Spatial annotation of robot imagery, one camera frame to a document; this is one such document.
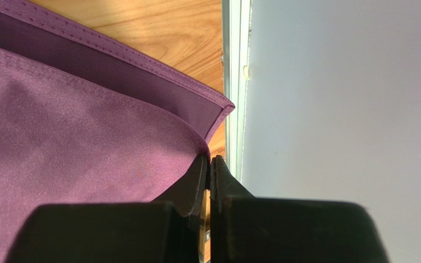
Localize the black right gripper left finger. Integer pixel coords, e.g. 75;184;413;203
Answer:
5;155;209;262

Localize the aluminium frame rail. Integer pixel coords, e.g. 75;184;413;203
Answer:
221;1;252;181

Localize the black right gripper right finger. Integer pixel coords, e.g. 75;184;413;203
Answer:
209;156;389;262

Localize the purple cloth napkin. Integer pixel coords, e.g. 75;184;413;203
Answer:
0;1;234;262

